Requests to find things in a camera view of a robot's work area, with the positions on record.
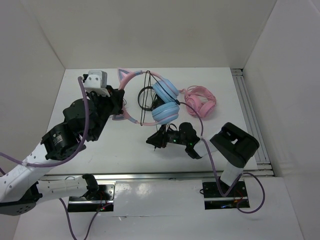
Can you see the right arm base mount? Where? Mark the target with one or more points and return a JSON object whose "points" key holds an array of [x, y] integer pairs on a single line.
{"points": [[213, 200]]}

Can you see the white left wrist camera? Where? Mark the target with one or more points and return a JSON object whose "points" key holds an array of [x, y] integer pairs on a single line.
{"points": [[96, 81]]}

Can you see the aluminium right side rail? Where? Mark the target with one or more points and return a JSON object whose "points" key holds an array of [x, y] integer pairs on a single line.
{"points": [[250, 118]]}

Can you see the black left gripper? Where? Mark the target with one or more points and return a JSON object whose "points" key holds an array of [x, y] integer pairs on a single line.
{"points": [[116, 99]]}

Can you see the black headphones middle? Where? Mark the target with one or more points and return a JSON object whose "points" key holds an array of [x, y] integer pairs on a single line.
{"points": [[148, 100]]}

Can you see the blue pink cat-ear headphones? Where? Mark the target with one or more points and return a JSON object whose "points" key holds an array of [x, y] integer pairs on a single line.
{"points": [[165, 105]]}

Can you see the pink wired gaming headset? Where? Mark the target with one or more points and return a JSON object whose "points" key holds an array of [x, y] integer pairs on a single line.
{"points": [[200, 99]]}

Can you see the aluminium rail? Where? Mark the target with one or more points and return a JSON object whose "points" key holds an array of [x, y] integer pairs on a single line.
{"points": [[250, 118], [154, 176]]}

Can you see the aluminium front rail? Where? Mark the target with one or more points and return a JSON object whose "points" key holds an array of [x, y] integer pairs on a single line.
{"points": [[154, 176]]}

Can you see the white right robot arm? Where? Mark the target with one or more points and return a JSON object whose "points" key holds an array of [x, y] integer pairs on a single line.
{"points": [[234, 144]]}

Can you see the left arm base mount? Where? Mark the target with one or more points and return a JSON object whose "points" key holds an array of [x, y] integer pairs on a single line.
{"points": [[102, 200]]}

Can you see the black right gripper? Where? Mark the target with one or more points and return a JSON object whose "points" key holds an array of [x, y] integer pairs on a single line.
{"points": [[160, 139]]}

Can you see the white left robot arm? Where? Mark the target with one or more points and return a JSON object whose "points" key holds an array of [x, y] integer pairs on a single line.
{"points": [[21, 188]]}

